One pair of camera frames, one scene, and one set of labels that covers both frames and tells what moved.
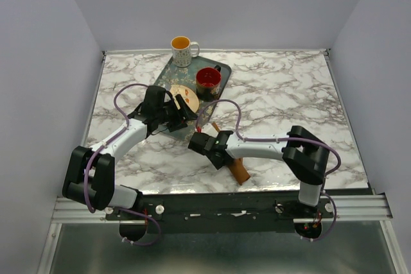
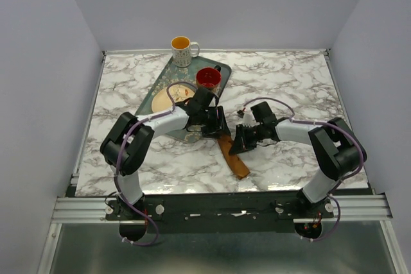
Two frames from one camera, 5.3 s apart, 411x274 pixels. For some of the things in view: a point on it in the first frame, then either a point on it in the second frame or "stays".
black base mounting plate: x=189 y=212 stays
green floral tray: x=172 y=76 stays
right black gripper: x=218 y=165 → x=241 y=143
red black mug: x=208 y=80 stays
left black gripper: x=185 y=113 → x=219 y=125
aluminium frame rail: x=339 y=207 stays
